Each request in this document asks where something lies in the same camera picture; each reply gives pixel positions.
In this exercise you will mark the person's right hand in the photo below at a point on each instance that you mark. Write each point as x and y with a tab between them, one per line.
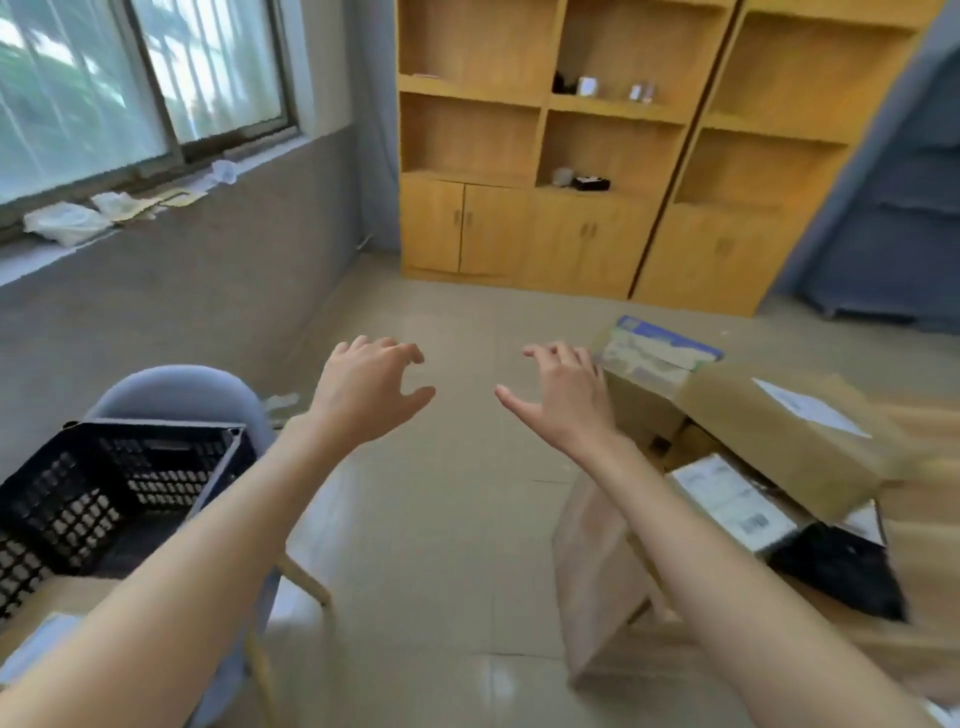
574	405

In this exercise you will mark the person's left hand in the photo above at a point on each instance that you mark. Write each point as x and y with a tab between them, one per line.
360	390

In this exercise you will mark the person's left thumb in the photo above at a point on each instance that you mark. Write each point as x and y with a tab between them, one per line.
418	401

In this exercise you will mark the person's left middle finger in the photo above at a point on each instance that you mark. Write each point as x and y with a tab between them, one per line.
385	345

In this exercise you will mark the person's right thumb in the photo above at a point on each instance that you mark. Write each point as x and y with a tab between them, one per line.
517	407

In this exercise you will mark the person's right little finger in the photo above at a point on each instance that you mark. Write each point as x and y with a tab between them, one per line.
595	369

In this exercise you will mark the person's right middle finger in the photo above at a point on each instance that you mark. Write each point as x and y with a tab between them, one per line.
564	351

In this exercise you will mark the person's left little finger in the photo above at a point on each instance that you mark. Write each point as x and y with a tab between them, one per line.
341	349

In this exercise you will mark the person's right forearm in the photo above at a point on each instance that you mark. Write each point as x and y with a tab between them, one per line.
720	592

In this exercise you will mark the person's left forearm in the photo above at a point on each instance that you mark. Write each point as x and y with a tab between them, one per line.
187	577

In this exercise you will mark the cardboard box with blue print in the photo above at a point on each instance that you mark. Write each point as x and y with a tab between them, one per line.
652	360

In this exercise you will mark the white scrap on floor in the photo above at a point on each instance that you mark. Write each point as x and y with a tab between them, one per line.
281	405

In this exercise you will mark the blue chair with wooden legs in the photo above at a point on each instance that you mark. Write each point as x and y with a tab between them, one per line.
187	394

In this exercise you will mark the black flat box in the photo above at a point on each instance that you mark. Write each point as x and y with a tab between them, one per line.
592	182

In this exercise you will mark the small grey object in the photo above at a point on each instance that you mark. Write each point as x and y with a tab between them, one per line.
562	176

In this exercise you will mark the large open cardboard box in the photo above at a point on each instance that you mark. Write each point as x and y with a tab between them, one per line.
600	577

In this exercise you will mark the small white-labelled parcel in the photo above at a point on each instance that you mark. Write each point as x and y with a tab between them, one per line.
739	502

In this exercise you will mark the wide wooden shelf cabinet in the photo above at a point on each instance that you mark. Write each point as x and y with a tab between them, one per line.
540	150

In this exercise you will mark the large labelled cardboard box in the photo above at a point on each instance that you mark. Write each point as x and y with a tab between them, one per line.
795	439

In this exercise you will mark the crumpled white paper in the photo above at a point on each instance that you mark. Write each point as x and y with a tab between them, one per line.
223	172

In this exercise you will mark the yellow paper envelope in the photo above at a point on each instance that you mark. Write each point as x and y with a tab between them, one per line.
161	201

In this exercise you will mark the small white cube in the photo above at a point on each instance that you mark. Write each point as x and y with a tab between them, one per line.
586	86

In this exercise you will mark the black plastic crate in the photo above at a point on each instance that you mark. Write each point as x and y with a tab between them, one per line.
112	487

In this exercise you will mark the small black shelf item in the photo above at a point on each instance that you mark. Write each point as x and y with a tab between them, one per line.
559	83

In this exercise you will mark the small clear bottles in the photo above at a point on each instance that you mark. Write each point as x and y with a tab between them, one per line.
642	92

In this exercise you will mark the narrow wooden shelf cabinet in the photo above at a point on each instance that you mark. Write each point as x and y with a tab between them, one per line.
780	165

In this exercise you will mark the black plastic bag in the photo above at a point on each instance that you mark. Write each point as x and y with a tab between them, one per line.
847	570

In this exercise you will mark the grey-blue metal cabinet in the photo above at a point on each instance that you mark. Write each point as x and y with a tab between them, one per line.
892	195

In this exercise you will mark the sliding glass window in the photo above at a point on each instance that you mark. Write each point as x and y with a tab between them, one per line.
112	82

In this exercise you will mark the cardboard box under crate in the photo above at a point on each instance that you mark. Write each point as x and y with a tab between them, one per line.
52	600

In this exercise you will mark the white paper sheet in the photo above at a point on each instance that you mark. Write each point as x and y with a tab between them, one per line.
34	645

